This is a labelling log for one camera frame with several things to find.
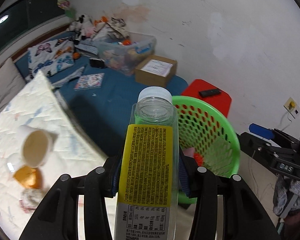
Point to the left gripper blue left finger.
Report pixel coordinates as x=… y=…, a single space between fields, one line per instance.
x=56 y=217

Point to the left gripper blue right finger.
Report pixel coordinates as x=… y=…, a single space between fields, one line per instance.
x=226 y=207

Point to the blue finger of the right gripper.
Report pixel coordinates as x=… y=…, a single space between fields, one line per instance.
x=261 y=131
x=282 y=138

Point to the white tissue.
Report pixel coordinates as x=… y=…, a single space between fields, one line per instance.
x=31 y=198

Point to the orange peel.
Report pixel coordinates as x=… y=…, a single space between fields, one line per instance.
x=29 y=178

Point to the red mesh net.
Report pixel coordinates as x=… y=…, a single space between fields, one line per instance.
x=199 y=159

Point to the clear bottle yellow label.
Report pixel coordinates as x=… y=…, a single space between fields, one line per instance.
x=148 y=188

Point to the red plastic stool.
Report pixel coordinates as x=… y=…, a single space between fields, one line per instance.
x=221 y=102

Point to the green plastic waste basket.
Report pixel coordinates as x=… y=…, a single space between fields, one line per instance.
x=206 y=129

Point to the black remote control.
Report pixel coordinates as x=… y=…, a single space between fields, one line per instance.
x=209 y=92

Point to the paper cup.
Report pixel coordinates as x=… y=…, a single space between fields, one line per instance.
x=36 y=145

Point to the brown cardboard box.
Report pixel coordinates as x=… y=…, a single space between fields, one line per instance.
x=155 y=71

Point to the colourful sticker book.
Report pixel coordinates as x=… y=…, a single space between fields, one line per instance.
x=90 y=81

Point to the beige cushion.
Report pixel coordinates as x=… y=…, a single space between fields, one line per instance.
x=11 y=82

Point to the black small device on bed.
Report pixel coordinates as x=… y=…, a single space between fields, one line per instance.
x=97 y=63

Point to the clear plastic storage bin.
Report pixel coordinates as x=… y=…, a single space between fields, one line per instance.
x=124 y=58

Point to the butterfly print pillow right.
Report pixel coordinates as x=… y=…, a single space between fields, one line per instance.
x=51 y=57

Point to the cow plush toy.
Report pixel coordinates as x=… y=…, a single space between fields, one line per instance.
x=83 y=27

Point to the fox plush toy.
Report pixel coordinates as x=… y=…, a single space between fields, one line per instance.
x=103 y=19

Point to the dark window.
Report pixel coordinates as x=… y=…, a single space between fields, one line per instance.
x=23 y=15

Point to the wall power socket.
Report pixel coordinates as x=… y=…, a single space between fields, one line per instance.
x=292 y=107

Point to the flower wall decoration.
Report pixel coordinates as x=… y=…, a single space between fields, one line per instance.
x=68 y=9

